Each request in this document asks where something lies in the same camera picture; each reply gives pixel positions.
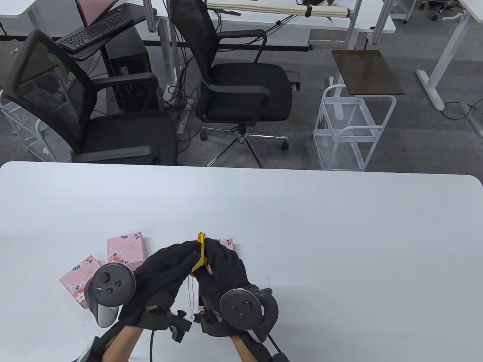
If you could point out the pink screen laptop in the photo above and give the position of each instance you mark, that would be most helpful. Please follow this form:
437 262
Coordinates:
94 9

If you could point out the yellow cloth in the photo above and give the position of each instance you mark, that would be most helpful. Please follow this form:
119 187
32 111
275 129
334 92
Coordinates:
202 256

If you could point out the black mesh office chair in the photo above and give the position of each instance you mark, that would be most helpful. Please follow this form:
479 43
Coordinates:
245 90
124 135

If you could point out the rolled beige mat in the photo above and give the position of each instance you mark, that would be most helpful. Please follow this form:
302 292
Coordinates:
264 6

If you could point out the pink floral gift box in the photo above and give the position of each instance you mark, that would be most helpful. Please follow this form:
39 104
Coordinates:
73 281
125 249

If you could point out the white desk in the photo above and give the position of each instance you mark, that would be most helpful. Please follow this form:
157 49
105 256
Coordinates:
37 15
449 41

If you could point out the person's left forearm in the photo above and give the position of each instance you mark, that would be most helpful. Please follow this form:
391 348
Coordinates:
120 345

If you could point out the black office chair base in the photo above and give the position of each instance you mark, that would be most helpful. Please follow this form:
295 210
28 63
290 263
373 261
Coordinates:
439 5

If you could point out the person's left hand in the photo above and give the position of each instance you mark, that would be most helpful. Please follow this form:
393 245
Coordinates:
162 267

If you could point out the black computer tower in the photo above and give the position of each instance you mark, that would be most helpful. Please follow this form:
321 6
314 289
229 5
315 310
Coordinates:
130 64

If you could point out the black keyboard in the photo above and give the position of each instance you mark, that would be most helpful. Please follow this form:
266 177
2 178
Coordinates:
90 34

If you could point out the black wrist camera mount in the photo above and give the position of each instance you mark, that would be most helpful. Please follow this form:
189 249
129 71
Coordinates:
213 328
177 326

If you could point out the person's right forearm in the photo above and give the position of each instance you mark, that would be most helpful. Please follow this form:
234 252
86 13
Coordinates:
241 348

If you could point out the person's right hand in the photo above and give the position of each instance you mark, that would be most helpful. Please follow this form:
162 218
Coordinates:
222 267

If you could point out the dark wooden side table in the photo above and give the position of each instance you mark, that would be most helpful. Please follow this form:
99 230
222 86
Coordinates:
368 71

